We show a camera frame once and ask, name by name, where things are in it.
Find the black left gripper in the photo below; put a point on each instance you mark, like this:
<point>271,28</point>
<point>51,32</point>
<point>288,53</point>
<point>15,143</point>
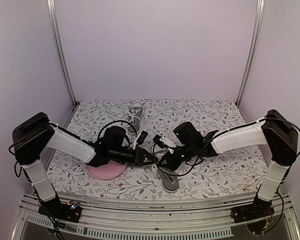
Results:
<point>140,154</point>

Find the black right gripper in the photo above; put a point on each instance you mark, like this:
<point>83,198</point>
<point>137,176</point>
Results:
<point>172,164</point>

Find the grey sneaker with red sole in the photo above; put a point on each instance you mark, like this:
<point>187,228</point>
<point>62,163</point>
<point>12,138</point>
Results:
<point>135,113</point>

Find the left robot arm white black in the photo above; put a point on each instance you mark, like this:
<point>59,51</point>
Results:
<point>38,135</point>

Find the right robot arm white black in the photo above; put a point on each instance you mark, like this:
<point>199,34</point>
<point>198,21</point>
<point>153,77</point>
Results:
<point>277,138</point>

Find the pink plastic plate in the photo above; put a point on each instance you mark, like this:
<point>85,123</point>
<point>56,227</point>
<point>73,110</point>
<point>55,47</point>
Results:
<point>106,172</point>

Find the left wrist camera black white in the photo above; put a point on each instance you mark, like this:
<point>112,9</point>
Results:
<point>139,140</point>

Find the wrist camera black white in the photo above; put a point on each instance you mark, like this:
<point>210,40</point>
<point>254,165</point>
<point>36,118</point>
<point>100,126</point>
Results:
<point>160,141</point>
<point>139,140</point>

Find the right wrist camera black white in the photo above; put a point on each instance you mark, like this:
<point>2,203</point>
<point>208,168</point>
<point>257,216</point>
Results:
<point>160,141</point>

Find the aluminium front rail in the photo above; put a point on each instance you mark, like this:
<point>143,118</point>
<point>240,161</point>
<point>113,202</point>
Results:
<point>194,219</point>

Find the left aluminium frame post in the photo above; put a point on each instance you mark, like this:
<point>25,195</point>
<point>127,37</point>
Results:
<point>52,13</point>

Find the aluminium frame post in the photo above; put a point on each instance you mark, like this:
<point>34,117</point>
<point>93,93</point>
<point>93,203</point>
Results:
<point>52,13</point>
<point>258,19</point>

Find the right aluminium frame post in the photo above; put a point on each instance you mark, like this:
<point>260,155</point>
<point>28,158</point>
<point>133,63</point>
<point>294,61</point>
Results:
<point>258,19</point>

